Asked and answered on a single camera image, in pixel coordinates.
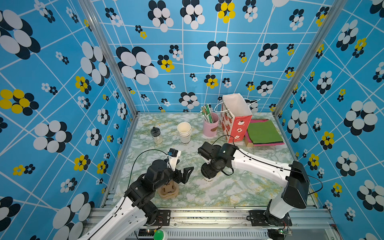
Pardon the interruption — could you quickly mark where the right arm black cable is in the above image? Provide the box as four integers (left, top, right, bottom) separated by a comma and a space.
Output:
211, 134, 324, 196

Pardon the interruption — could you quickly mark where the left aluminium frame post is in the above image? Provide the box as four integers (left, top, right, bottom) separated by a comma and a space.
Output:
79, 0, 138, 118

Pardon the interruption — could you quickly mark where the red white paper gift bag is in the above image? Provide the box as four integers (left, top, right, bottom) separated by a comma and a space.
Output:
214, 94, 260, 144

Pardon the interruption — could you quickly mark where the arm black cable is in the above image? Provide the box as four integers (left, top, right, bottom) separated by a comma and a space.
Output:
211, 134, 324, 196
127, 149, 170, 193

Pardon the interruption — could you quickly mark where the brown cardboard box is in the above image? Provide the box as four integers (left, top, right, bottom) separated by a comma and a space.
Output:
244, 138, 255, 148

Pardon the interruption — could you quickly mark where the green push button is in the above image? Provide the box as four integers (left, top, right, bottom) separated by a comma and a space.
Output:
154, 230, 169, 240

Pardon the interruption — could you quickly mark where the right aluminium frame post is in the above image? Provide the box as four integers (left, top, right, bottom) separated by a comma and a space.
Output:
274, 0, 348, 119

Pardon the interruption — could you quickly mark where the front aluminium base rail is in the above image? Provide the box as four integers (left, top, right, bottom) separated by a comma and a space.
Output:
80, 206, 341, 240

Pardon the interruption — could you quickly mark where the clear jar black lid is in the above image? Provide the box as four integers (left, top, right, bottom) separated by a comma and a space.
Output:
151, 127, 163, 144

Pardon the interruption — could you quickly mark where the brown pulp cup carrier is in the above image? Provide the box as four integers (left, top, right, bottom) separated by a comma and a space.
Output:
158, 181, 180, 200

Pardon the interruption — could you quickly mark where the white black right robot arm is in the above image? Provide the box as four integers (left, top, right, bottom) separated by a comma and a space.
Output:
198, 142, 310, 223

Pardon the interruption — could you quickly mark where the pink straw holder cup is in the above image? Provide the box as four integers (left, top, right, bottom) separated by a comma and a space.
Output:
203, 113, 220, 138

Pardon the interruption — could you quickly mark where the white paper coffee cup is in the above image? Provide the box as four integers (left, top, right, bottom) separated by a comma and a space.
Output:
203, 177, 213, 182

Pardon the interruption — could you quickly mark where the aluminium frame post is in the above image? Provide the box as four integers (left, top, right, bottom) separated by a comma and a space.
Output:
79, 0, 138, 118
274, 0, 348, 119

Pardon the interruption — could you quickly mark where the stack of white paper cups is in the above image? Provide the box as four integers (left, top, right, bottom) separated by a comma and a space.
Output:
177, 122, 192, 145

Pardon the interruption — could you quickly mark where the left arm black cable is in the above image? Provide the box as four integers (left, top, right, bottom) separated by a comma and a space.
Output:
127, 149, 170, 193

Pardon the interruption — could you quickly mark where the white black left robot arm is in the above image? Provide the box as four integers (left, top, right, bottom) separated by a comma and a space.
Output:
80, 160, 194, 240

